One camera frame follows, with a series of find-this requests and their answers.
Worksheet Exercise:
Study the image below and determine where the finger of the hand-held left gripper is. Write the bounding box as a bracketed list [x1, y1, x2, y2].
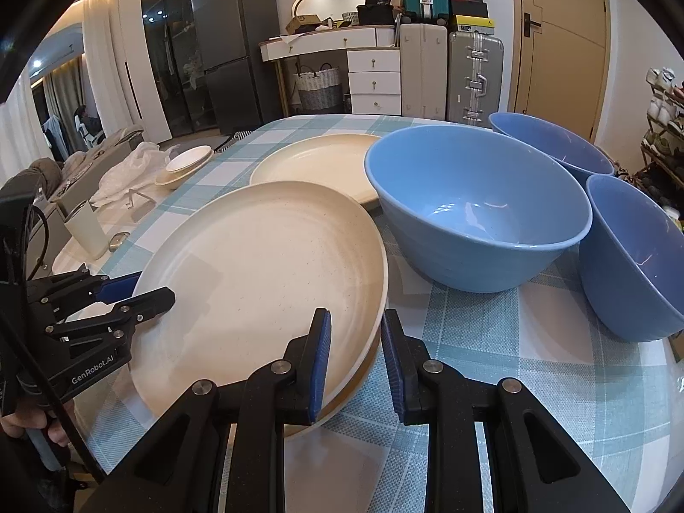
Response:
[27, 264, 141, 313]
[45, 287, 176, 343]

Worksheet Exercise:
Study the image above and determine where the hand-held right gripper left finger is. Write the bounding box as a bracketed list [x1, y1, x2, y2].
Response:
[93, 307, 335, 513]

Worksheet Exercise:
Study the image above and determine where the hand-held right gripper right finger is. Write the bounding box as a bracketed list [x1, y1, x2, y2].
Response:
[380, 309, 631, 513]

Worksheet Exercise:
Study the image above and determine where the blue bowl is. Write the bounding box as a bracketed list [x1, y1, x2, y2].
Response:
[364, 124, 593, 294]
[578, 174, 684, 343]
[489, 111, 615, 188]

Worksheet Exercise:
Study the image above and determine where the person's left hand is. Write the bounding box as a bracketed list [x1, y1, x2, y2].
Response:
[0, 403, 73, 447]

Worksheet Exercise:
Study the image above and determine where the white cup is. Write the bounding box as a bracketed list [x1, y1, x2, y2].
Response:
[64, 200, 105, 257]

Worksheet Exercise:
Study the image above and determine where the teal checked tablecloth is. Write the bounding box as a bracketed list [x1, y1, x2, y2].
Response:
[69, 114, 684, 513]

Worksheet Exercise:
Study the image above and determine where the white plastic bag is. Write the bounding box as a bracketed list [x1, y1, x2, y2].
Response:
[91, 142, 172, 209]

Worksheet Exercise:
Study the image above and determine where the wide cream bowl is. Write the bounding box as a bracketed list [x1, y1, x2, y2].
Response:
[155, 157, 215, 192]

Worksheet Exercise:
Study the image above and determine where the grey sofa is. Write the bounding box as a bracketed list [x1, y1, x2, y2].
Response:
[24, 125, 145, 215]

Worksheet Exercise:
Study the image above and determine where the small cream bowl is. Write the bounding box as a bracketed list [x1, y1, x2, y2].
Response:
[165, 145, 213, 173]

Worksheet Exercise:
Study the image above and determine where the black white striped rug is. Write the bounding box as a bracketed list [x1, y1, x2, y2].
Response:
[214, 128, 257, 151]

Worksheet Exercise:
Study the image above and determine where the white curtain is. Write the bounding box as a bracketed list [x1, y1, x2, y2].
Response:
[83, 0, 142, 142]

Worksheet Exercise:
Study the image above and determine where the dark glass cabinet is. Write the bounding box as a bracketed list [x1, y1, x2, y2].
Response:
[140, 0, 201, 140]

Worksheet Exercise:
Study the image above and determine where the grey refrigerator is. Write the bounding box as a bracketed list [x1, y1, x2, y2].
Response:
[191, 0, 282, 134]

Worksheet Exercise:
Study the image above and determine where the woven laundry basket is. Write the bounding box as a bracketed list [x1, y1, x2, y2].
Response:
[295, 63, 343, 113]

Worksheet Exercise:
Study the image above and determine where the silver suitcase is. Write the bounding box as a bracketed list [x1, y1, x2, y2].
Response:
[447, 30, 504, 129]

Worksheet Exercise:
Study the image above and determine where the beige suitcase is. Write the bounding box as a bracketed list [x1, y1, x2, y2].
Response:
[398, 22, 448, 121]

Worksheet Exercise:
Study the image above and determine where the white dressing table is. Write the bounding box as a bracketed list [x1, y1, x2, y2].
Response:
[260, 27, 403, 117]

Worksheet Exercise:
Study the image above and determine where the wooden shoe rack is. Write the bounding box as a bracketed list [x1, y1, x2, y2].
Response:
[633, 67, 684, 220]

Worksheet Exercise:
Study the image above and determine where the oval mirror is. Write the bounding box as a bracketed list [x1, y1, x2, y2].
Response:
[291, 0, 369, 30]

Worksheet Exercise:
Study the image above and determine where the black storage box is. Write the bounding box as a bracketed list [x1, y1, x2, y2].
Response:
[357, 4, 396, 27]

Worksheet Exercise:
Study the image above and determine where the yellow black shoebox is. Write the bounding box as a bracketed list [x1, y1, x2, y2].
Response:
[451, 15, 495, 33]

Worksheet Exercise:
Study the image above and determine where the wooden door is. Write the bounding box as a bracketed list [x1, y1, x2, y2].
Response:
[513, 0, 610, 142]

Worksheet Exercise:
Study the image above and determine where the shoe rack with shoes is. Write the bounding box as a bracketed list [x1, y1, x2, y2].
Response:
[636, 67, 684, 215]

